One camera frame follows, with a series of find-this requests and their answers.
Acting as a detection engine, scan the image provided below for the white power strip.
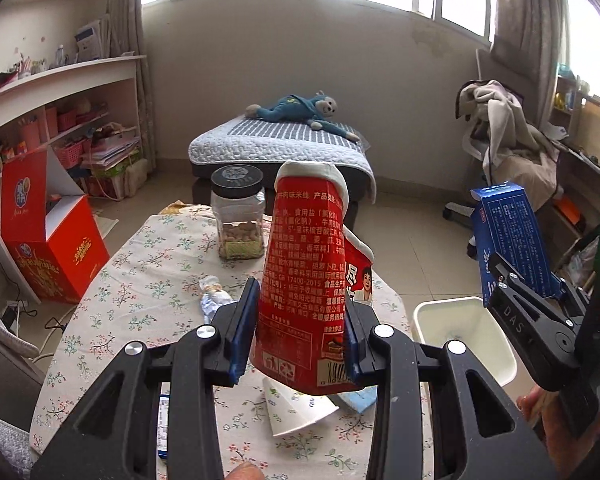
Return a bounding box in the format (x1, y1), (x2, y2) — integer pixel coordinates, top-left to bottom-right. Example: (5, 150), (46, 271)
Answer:
(0, 300), (31, 326)

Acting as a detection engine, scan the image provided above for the light blue face mask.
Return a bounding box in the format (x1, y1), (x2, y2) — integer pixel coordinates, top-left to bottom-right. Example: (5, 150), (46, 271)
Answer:
(330, 387), (378, 413)

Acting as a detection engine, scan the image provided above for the blue and white packet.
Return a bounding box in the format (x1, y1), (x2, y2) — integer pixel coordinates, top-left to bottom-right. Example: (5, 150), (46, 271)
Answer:
(156, 395), (173, 461)

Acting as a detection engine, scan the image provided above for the clear plastic jar black lid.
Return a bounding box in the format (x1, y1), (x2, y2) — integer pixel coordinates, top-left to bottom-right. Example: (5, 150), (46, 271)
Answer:
(210, 164), (267, 262)

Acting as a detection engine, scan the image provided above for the red cardboard box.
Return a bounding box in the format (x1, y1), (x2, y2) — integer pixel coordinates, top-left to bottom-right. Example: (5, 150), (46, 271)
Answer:
(0, 149), (111, 305)

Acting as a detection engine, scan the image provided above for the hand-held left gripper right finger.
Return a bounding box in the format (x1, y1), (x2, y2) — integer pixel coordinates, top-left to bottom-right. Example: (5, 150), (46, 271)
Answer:
(344, 295), (561, 480)

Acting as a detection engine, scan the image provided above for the person's right hand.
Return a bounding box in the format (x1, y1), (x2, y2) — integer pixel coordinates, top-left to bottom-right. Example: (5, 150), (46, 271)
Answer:
(516, 385), (576, 458)

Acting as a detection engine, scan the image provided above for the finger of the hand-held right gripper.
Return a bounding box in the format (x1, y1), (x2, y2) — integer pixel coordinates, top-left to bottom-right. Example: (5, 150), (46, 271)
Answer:
(555, 282), (593, 321)
(487, 252), (581, 391)

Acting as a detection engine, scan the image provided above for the white and blue booklet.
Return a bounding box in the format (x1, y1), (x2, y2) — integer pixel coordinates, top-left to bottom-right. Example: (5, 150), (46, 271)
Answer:
(75, 20), (111, 61)

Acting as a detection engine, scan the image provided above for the yellow cloth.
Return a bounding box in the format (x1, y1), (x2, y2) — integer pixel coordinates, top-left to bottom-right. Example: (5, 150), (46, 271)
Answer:
(160, 201), (201, 216)

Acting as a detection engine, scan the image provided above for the crushed red noodle cup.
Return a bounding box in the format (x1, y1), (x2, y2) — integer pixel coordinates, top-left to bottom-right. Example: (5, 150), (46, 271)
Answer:
(250, 160), (378, 396)

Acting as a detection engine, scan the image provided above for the white and pink bookshelf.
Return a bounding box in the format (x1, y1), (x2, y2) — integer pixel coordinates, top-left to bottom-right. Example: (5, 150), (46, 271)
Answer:
(0, 55), (148, 306)

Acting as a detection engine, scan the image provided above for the flattened white paper cup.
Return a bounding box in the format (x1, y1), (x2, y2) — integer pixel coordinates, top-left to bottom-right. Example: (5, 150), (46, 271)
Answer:
(262, 375), (341, 438)

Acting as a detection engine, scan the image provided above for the beige clothes pile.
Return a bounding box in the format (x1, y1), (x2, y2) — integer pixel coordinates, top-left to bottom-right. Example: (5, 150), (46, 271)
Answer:
(454, 79), (566, 198)

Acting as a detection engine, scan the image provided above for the orange box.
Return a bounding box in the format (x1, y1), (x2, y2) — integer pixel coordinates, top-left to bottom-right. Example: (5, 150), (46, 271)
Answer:
(552, 195), (583, 226)

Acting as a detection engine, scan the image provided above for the white office chair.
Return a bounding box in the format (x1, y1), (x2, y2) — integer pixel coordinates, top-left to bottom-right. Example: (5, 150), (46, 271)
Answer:
(442, 120), (496, 261)

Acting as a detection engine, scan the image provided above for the clear plastic bag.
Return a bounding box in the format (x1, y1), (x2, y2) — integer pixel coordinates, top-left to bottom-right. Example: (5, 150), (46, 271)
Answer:
(562, 250), (596, 286)

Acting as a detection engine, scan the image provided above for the side window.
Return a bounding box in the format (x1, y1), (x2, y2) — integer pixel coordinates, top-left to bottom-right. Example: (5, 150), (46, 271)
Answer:
(565, 0), (600, 101)

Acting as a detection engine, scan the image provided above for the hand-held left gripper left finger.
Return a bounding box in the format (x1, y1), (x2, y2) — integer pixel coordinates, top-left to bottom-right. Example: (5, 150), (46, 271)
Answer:
(30, 276), (261, 480)

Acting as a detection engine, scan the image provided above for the blue plush monkey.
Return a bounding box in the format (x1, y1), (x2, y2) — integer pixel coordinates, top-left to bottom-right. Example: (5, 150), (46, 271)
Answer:
(245, 91), (362, 142)

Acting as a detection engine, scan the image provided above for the wooden desk with shelves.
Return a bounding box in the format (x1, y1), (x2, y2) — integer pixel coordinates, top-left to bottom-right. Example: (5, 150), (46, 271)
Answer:
(545, 75), (600, 281)

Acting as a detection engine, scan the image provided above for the grey patterned curtain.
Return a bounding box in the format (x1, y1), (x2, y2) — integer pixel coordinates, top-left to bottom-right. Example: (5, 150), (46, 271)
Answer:
(490, 0), (571, 126)
(107, 0), (158, 171)

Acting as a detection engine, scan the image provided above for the beige fluffy bag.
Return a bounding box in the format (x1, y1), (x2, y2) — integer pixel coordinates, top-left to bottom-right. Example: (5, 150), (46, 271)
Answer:
(122, 157), (149, 198)

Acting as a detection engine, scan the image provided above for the crumpled clear plastic wrapper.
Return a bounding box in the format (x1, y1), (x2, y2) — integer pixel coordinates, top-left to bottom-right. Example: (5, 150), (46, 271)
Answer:
(199, 276), (236, 323)

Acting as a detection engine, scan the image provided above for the person's left hand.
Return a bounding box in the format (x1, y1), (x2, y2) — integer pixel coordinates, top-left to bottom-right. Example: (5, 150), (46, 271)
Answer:
(229, 461), (266, 480)

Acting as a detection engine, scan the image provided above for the grey quilted bed cover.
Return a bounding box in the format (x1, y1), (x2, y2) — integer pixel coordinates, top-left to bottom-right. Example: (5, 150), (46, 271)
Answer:
(187, 112), (378, 206)

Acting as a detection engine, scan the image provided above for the blue cardboard box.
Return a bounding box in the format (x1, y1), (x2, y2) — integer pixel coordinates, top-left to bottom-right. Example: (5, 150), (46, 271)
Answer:
(470, 182), (566, 298)

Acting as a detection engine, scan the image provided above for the white trash bin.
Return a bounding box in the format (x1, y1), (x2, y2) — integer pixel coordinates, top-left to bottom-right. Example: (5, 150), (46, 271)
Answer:
(412, 296), (520, 388)

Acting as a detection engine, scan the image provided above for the floral tablecloth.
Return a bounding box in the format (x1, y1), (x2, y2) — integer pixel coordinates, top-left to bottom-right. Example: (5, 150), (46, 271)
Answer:
(29, 202), (433, 480)

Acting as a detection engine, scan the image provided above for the pink pen holder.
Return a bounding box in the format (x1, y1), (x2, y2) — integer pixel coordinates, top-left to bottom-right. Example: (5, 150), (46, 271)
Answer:
(20, 120), (41, 153)

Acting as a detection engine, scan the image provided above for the stack of papers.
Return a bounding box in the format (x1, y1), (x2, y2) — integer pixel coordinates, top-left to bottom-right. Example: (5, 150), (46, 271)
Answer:
(82, 125), (143, 168)

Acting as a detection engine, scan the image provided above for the dark bed base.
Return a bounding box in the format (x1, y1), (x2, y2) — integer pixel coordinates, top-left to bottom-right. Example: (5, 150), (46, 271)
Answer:
(191, 165), (366, 211)

